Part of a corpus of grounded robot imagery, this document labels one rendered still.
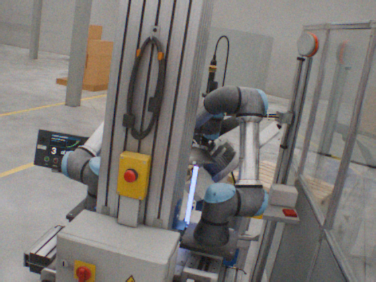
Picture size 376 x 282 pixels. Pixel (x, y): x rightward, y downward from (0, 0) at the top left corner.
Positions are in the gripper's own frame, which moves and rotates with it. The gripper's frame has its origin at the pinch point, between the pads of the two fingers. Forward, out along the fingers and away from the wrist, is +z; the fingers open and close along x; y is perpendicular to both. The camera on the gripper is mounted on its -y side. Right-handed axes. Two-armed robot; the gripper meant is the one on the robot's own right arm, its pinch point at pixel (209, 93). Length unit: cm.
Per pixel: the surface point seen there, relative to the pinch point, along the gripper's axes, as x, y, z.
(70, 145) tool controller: -70, 30, -31
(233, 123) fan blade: 16.2, 14.5, -2.9
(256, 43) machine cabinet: 203, -18, 681
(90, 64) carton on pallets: -163, 93, 804
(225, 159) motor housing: 15.4, 36.4, -3.3
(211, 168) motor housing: 8.1, 43.0, -3.6
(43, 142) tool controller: -85, 31, -29
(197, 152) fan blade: -3.3, 31.3, -13.1
